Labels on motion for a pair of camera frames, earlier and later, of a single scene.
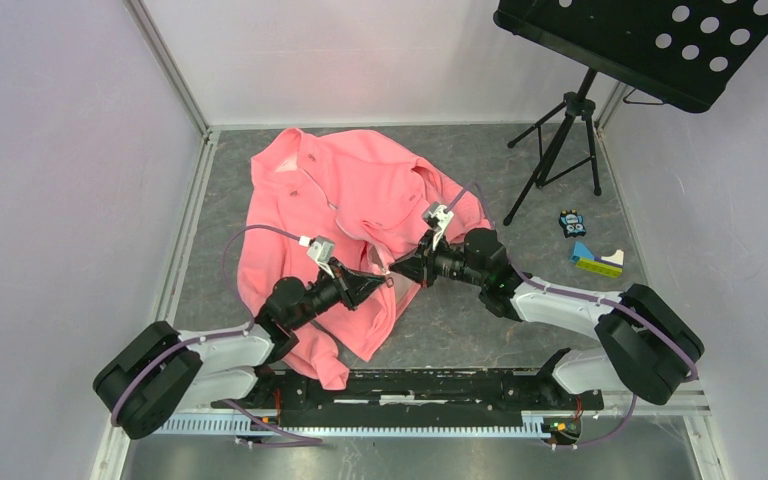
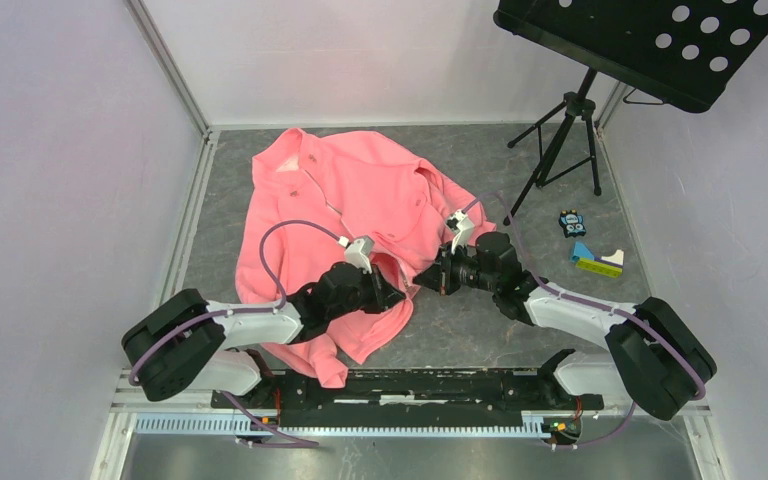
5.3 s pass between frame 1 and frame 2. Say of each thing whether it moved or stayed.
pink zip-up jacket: stayed
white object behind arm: stayed
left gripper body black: moved
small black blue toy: stayed
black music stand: stayed
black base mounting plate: stayed
